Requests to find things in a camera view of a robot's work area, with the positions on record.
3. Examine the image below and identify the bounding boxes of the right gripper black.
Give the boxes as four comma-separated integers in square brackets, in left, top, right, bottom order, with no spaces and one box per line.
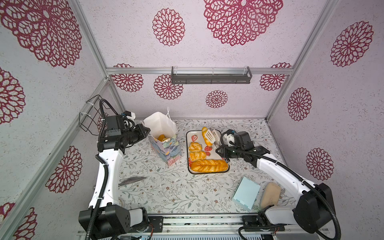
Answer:
[215,144,244,160]

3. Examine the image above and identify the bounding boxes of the metal tongs with white tips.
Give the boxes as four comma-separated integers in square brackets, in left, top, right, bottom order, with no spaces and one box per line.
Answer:
[207,130,222,149]

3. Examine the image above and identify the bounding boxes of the croissant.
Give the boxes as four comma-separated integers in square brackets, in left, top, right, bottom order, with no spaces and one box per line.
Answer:
[157,135,169,142]

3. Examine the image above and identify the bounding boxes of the bread roll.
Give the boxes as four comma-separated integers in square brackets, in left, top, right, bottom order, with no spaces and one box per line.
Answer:
[202,127,213,147]

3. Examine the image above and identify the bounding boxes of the knotted bread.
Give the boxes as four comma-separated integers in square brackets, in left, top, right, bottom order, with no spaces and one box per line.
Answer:
[189,142,202,153]

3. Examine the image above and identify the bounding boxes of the floral paper bag white interior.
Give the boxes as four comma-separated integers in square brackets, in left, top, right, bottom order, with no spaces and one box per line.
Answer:
[142,108,182,167]

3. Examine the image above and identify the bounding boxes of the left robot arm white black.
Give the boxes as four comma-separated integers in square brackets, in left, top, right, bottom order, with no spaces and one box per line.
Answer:
[79,99,150,240]

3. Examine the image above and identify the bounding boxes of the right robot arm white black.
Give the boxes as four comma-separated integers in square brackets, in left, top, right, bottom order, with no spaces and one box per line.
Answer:
[212,130,342,240]

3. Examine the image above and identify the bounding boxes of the long braided bread loaf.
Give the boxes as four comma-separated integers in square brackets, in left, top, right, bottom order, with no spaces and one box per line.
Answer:
[191,160,229,173]

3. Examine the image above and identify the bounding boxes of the flaky pastry bread left front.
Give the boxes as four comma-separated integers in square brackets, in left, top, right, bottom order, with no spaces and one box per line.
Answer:
[189,151,207,162]

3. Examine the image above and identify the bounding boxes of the white tray with black rim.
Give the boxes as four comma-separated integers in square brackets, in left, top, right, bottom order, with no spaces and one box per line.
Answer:
[186,130,230,175]

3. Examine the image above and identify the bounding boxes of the mint green box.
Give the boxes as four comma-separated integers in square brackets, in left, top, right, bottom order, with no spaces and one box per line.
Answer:
[232,177,261,212]

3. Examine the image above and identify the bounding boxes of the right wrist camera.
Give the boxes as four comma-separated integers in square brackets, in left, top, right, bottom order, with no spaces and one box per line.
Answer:
[223,130,236,147]

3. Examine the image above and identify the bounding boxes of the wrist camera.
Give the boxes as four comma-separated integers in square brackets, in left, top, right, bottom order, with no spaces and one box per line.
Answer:
[223,130,236,147]
[105,111,136,137]

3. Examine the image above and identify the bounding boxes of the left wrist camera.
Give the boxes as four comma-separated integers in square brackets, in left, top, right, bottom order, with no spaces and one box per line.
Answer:
[105,111,136,137]

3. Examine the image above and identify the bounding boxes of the black wire wall rack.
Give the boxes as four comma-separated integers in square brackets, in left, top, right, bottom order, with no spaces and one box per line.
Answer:
[78,95,102,136]

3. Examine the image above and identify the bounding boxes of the black wall shelf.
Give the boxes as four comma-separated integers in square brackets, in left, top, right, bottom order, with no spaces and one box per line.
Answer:
[171,67,253,85]

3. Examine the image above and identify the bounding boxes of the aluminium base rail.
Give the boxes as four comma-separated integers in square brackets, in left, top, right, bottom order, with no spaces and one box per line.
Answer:
[76,213,329,238]

